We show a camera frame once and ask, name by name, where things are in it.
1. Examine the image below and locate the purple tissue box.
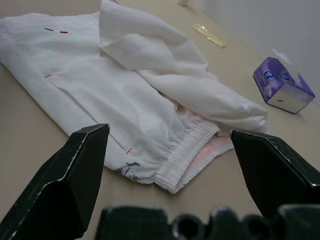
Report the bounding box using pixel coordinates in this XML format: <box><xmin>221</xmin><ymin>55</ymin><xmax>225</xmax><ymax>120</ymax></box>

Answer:
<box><xmin>252</xmin><ymin>56</ymin><xmax>316</xmax><ymax>115</ymax></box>

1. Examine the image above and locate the yellowish clear plastic wrapper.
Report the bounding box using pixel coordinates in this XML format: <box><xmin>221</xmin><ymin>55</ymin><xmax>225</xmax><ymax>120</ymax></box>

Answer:
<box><xmin>192</xmin><ymin>23</ymin><xmax>228</xmax><ymax>48</ymax></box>

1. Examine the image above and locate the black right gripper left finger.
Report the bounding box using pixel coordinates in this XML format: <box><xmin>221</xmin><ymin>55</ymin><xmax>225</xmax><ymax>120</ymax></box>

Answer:
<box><xmin>0</xmin><ymin>123</ymin><xmax>111</xmax><ymax>240</ymax></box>

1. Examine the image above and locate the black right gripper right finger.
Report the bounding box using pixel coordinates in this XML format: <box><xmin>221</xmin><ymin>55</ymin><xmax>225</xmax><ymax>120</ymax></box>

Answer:
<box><xmin>229</xmin><ymin>129</ymin><xmax>320</xmax><ymax>218</ymax></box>

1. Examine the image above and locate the white cloth garment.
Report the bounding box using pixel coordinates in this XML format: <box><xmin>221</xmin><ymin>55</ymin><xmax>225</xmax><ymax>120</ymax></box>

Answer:
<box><xmin>0</xmin><ymin>0</ymin><xmax>270</xmax><ymax>195</ymax></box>

